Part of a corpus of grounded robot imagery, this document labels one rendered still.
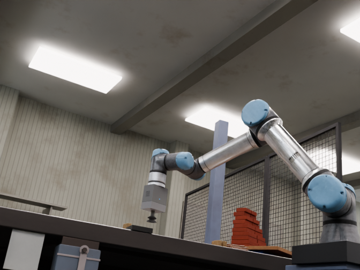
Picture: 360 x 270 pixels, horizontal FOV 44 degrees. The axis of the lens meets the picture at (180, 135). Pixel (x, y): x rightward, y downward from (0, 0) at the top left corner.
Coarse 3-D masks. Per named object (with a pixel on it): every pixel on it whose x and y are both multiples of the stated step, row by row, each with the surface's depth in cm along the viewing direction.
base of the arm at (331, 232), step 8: (328, 224) 157; (336, 224) 155; (344, 224) 154; (352, 224) 155; (328, 232) 155; (336, 232) 154; (344, 232) 153; (352, 232) 153; (320, 240) 158; (328, 240) 154; (336, 240) 152; (344, 240) 151; (352, 240) 151
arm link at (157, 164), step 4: (156, 152) 194; (160, 152) 193; (164, 152) 194; (168, 152) 196; (152, 156) 194; (156, 156) 193; (160, 156) 192; (152, 160) 194; (156, 160) 192; (160, 160) 191; (152, 164) 192; (156, 164) 191; (160, 164) 191; (152, 168) 192; (156, 168) 191; (160, 168) 191; (164, 168) 191; (164, 172) 191
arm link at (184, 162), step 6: (168, 156) 190; (174, 156) 188; (180, 156) 187; (186, 156) 186; (192, 156) 190; (168, 162) 189; (174, 162) 187; (180, 162) 186; (186, 162) 185; (192, 162) 189; (168, 168) 190; (174, 168) 189; (180, 168) 187; (186, 168) 186; (192, 168) 193; (186, 174) 194
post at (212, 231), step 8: (216, 128) 420; (224, 128) 418; (216, 136) 416; (224, 136) 415; (216, 144) 411; (216, 168) 401; (224, 168) 404; (216, 176) 398; (216, 184) 396; (216, 192) 394; (208, 200) 397; (216, 200) 391; (208, 208) 393; (216, 208) 389; (208, 216) 389; (216, 216) 386; (208, 224) 385; (216, 224) 384; (208, 232) 382; (216, 232) 382; (208, 240) 378; (216, 240) 379
